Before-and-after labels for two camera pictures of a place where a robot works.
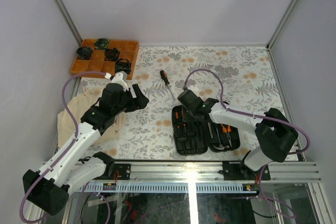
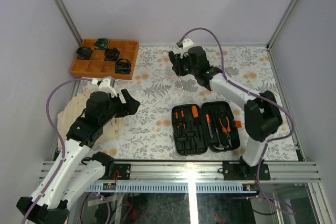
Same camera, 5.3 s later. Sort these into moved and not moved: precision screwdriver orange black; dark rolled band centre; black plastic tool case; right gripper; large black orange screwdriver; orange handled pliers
Moved: right gripper; large black orange screwdriver
Not moved: orange handled pliers; dark rolled band centre; black plastic tool case; precision screwdriver orange black
